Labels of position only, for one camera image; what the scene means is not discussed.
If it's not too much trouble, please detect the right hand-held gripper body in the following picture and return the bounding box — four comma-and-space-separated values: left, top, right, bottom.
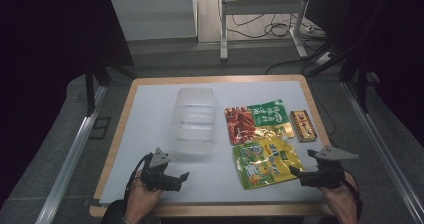
299, 146, 360, 189

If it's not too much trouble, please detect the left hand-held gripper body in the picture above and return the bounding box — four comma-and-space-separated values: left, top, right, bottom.
139, 147, 173, 192

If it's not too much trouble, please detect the yellow and green snack packet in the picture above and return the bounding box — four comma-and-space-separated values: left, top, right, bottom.
232, 136, 305, 191

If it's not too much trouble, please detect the clear plastic container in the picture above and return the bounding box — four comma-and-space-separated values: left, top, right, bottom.
168, 87, 218, 157

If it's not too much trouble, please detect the red and green snack packet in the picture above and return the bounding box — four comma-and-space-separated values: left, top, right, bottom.
224, 99, 296, 146

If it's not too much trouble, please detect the person's right hand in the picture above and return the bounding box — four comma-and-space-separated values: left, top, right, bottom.
318, 172, 360, 224

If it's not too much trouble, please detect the person's left hand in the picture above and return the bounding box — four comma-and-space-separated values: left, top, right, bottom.
124, 170, 164, 224

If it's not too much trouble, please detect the white table mat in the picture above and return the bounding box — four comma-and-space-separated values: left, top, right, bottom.
99, 80, 342, 205

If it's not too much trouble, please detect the black floor plate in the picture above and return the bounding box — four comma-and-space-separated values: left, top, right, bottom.
88, 116, 111, 140

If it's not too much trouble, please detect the dark metal stand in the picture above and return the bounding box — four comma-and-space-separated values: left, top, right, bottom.
84, 59, 112, 117
339, 48, 372, 114

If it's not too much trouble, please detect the white power strip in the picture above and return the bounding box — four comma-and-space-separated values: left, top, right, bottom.
314, 51, 335, 67

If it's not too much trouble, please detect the white cabinet panel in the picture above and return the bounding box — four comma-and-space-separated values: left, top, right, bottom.
109, 0, 198, 42

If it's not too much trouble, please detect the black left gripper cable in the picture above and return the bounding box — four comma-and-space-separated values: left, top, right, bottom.
123, 152, 154, 198

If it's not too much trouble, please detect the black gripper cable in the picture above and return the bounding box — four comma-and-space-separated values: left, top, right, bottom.
123, 152, 154, 198
343, 170, 364, 222

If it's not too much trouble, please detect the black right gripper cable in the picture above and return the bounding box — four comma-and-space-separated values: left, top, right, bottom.
343, 170, 364, 222

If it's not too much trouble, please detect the aluminium rail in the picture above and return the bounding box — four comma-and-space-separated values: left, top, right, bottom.
34, 85, 108, 224
342, 81, 424, 224

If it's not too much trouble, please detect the tangle of black floor cables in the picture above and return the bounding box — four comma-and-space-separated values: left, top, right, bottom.
229, 0, 329, 42

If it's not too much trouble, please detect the white metal desk frame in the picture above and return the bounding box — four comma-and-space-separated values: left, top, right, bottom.
219, 0, 314, 62

